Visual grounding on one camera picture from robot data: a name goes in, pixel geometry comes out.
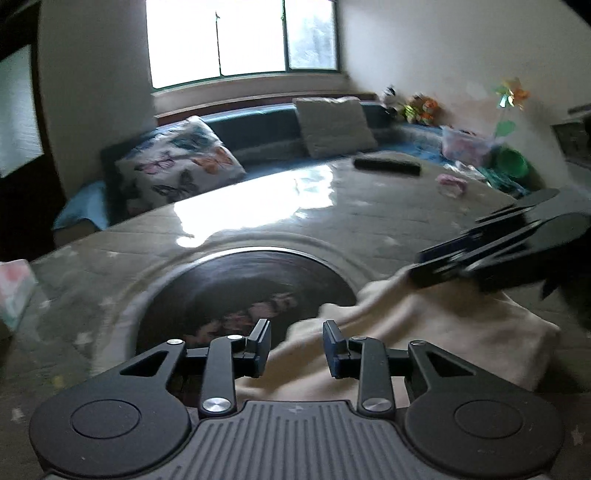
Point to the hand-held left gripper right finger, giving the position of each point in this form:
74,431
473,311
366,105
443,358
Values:
333,353

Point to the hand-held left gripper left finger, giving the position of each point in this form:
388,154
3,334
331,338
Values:
261,346

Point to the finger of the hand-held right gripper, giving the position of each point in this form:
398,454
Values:
431,274
445,249

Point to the cream cloth garment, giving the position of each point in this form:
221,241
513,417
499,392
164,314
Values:
438,332

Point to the round black inset cooktop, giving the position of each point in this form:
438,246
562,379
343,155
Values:
240,286

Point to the small pink toy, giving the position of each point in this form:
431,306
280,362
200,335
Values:
451,184

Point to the green plastic basin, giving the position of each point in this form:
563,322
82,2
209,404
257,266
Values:
511,162

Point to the black remote control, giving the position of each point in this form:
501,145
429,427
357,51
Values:
388,165

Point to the clear plastic storage box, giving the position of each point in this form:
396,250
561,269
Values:
464,146

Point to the orange fox plush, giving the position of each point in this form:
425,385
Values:
430,108

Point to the colourful toy pinwheel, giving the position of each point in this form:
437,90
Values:
510,97

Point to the black and white cow plush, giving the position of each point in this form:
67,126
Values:
390,97

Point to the plain grey pillow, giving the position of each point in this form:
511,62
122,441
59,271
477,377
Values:
334,127

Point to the butterfly print pillow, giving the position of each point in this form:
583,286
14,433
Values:
180,166

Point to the dark teal sofa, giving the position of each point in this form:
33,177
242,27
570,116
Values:
268,129

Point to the light blue sofa blanket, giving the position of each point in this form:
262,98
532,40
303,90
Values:
81,207

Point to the wooden window ledge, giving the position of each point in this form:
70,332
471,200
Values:
258,102

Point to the tissue box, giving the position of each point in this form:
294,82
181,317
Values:
16,295

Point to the dark wooden door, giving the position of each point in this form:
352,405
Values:
18,207

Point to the green framed window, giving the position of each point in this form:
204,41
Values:
240,37

